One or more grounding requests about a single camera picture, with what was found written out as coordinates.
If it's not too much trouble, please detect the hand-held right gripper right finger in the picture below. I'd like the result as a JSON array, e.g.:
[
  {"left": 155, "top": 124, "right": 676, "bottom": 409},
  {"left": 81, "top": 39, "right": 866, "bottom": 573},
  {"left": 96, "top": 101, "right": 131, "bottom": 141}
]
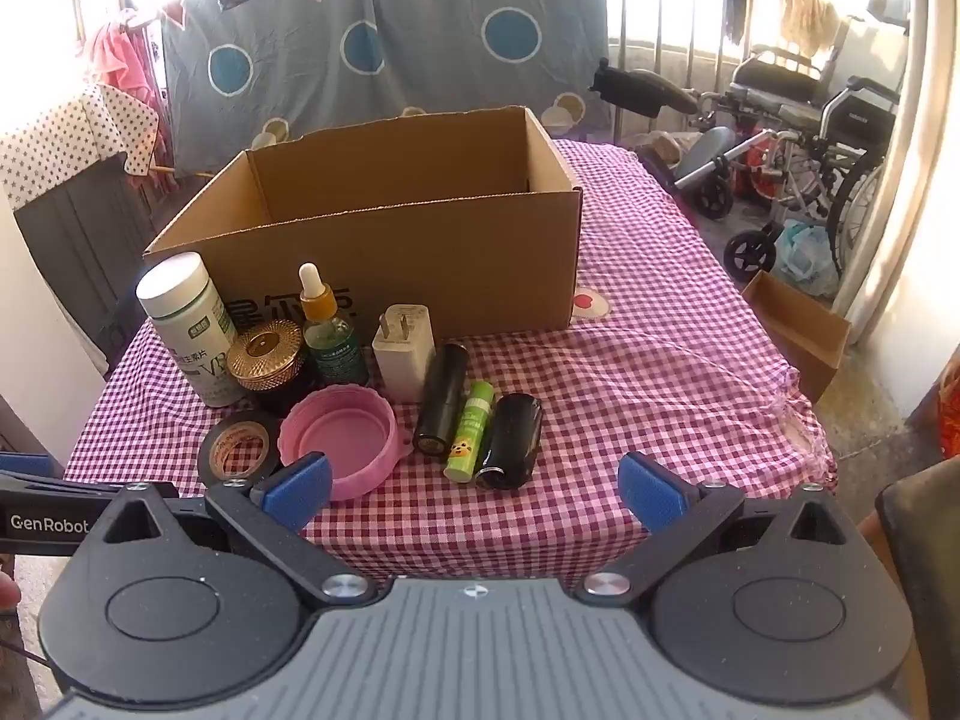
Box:
[{"left": 582, "top": 452, "right": 865, "bottom": 608}]

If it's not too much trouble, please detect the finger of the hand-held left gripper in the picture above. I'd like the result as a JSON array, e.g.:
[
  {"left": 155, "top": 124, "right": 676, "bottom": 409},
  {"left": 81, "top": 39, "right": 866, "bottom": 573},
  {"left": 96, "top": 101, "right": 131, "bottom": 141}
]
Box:
[{"left": 0, "top": 452, "right": 127, "bottom": 497}]

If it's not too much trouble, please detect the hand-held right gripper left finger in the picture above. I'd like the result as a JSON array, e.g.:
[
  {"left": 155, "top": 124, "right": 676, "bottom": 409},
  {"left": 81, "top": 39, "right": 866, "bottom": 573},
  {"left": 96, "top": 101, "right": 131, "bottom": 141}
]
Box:
[{"left": 94, "top": 454, "right": 381, "bottom": 606}]

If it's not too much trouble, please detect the pink plastic lid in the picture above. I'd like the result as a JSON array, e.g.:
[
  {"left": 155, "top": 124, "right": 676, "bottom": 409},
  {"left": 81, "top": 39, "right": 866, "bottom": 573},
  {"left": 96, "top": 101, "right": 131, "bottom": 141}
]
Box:
[{"left": 277, "top": 384, "right": 413, "bottom": 502}]

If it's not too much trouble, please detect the gold lid cosmetic jar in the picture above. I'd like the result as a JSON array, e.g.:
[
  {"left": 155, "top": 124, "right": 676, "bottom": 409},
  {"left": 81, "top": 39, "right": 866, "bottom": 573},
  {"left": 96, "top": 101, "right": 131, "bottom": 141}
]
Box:
[{"left": 227, "top": 319, "right": 320, "bottom": 415}]

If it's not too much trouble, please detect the green dropper bottle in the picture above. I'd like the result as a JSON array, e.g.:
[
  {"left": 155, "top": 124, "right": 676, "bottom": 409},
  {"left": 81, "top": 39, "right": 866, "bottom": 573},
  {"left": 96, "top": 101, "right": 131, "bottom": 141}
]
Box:
[{"left": 298, "top": 262, "right": 370, "bottom": 389}]

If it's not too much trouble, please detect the white charger plug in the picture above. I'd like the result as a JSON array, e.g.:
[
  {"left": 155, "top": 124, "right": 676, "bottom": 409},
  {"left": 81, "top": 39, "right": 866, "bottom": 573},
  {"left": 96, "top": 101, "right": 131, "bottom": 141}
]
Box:
[{"left": 371, "top": 302, "right": 437, "bottom": 404}]

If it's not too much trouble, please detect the green lip balm stick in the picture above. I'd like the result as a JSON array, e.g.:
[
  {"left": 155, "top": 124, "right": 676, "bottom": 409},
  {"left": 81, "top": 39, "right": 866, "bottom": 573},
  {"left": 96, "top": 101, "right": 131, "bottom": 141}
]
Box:
[{"left": 442, "top": 381, "right": 497, "bottom": 482}]

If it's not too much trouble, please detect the brown cardboard box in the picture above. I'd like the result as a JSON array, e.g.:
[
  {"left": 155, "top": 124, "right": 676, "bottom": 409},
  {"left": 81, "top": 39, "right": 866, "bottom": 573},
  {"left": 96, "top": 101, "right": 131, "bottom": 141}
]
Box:
[{"left": 142, "top": 106, "right": 584, "bottom": 338}]

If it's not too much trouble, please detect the black tape roll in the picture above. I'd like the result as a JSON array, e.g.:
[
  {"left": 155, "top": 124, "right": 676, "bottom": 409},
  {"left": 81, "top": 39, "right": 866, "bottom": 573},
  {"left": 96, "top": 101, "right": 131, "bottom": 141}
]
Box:
[{"left": 199, "top": 411, "right": 282, "bottom": 485}]

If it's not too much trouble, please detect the red checked tablecloth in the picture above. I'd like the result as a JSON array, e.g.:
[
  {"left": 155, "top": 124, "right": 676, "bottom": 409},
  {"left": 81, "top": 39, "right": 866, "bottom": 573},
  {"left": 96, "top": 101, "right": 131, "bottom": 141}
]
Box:
[{"left": 64, "top": 136, "right": 839, "bottom": 590}]

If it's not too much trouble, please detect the short black cylinder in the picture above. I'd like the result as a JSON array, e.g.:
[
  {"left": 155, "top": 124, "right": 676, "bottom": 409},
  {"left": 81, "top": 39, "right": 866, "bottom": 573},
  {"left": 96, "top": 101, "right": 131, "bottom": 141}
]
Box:
[{"left": 475, "top": 392, "right": 543, "bottom": 490}]

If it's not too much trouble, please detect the tall black tube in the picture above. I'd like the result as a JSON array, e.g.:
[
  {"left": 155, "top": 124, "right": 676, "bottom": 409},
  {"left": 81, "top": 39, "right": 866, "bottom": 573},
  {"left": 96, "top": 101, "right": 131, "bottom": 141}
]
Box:
[{"left": 414, "top": 343, "right": 470, "bottom": 457}]

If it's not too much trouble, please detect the white bottle with green label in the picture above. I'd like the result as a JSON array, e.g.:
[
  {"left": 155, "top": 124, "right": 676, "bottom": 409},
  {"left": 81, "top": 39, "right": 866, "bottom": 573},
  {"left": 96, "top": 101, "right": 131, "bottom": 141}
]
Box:
[{"left": 135, "top": 251, "right": 248, "bottom": 407}]

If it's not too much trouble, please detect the dark wooden cabinet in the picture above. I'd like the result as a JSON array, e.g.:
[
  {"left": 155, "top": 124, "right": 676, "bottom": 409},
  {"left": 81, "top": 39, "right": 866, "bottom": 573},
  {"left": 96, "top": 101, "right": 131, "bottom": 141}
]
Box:
[{"left": 15, "top": 154, "right": 162, "bottom": 376}]

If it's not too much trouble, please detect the small open cardboard box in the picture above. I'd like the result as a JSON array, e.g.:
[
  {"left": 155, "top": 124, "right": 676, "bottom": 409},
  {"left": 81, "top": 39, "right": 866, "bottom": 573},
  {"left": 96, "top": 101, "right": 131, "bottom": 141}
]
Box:
[{"left": 739, "top": 270, "right": 852, "bottom": 402}]

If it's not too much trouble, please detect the pale plastic bag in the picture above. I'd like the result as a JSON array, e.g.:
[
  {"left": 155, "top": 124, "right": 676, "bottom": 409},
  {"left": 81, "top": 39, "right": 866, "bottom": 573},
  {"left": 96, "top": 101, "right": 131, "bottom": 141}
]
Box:
[{"left": 772, "top": 221, "right": 841, "bottom": 297}]

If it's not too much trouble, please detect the white polka dot cloth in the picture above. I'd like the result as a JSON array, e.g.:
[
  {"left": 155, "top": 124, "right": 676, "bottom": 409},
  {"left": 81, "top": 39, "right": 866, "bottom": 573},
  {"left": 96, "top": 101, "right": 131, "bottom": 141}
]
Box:
[{"left": 0, "top": 86, "right": 162, "bottom": 207}]

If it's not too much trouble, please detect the grey padded leg rest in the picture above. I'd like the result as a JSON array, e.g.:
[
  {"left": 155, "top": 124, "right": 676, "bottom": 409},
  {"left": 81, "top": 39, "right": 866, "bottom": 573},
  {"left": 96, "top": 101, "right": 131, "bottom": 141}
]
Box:
[{"left": 671, "top": 126, "right": 737, "bottom": 192}]

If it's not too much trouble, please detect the black padded armrest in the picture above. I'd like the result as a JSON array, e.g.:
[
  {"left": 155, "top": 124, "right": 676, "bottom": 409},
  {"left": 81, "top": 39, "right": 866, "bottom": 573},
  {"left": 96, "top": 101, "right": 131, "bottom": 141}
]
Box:
[{"left": 589, "top": 60, "right": 702, "bottom": 119}]

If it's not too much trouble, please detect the pink hanging clothing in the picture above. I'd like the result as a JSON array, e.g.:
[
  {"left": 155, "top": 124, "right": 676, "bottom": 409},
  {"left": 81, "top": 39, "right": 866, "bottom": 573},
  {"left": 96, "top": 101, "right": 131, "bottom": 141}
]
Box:
[{"left": 86, "top": 7, "right": 170, "bottom": 188}]

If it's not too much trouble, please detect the folding wheelchair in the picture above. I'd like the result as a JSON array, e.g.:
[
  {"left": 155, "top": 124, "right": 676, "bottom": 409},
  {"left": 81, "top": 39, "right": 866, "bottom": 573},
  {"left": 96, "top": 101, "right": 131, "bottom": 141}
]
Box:
[{"left": 724, "top": 45, "right": 901, "bottom": 275}]

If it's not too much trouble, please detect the blue bedsheet with shapes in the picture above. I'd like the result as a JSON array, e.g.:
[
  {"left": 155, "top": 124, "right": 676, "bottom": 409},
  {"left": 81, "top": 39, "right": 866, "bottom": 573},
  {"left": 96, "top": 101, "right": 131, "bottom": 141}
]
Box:
[{"left": 161, "top": 0, "right": 612, "bottom": 181}]

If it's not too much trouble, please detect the metal balcony railing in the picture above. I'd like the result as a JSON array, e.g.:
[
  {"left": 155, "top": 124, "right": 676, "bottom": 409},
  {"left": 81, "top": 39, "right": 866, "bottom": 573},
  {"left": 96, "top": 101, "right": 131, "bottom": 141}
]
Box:
[{"left": 607, "top": 0, "right": 848, "bottom": 151}]

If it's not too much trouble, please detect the beige hanging towel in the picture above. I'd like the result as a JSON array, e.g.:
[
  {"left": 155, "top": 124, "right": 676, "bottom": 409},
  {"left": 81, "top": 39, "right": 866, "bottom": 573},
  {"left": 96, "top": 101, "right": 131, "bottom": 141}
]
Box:
[{"left": 780, "top": 0, "right": 841, "bottom": 53}]

